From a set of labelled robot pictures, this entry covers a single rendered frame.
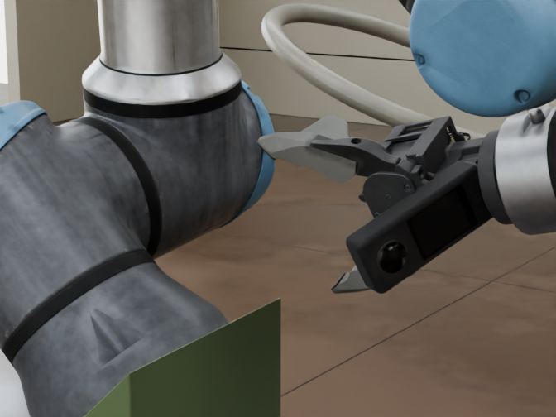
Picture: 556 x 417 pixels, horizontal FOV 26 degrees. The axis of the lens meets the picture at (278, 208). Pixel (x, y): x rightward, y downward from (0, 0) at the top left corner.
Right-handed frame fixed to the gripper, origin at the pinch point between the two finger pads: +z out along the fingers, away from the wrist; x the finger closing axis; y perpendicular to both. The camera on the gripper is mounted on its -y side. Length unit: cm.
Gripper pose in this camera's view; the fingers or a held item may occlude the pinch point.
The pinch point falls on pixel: (290, 222)
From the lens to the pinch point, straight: 100.1
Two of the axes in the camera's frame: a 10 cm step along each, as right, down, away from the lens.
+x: -4.2, -8.3, -3.7
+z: -7.8, 1.2, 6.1
